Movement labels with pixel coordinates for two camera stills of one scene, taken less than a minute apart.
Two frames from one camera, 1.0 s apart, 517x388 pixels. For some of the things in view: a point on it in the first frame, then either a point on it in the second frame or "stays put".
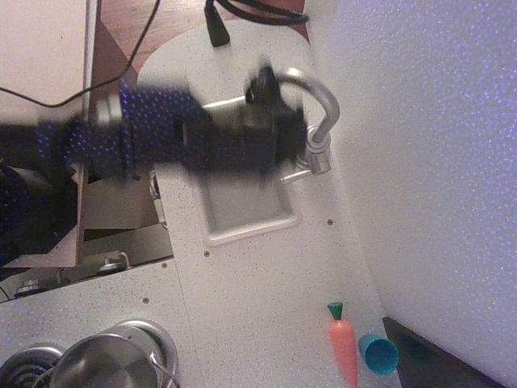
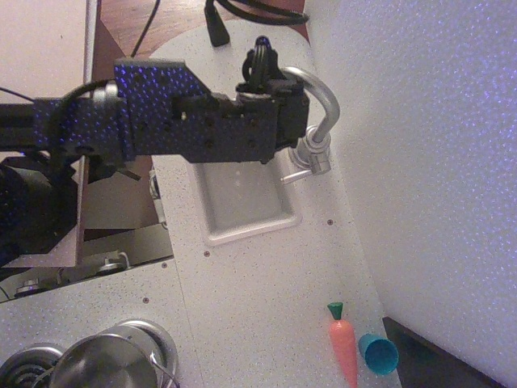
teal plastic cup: [380, 355] stays put
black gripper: [253, 141] → [252, 128]
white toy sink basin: [234, 206] stays put
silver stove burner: [26, 365] stays put
